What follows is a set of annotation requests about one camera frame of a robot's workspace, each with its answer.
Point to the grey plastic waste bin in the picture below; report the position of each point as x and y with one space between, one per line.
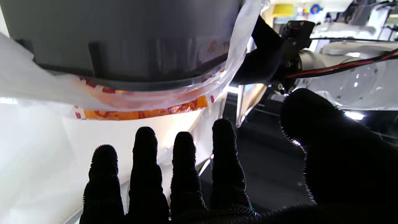
124 37

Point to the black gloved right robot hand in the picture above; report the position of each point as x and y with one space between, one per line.
342 174

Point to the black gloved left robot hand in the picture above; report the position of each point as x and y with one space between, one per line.
264 59

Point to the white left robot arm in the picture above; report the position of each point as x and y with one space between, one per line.
351 77

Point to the blue round background object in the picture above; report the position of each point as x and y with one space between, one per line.
315 8

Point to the yellow background box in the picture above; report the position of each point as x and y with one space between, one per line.
283 10

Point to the printed white plastic garbage bag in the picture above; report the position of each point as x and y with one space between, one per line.
46 93

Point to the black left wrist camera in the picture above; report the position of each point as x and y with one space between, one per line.
298 32

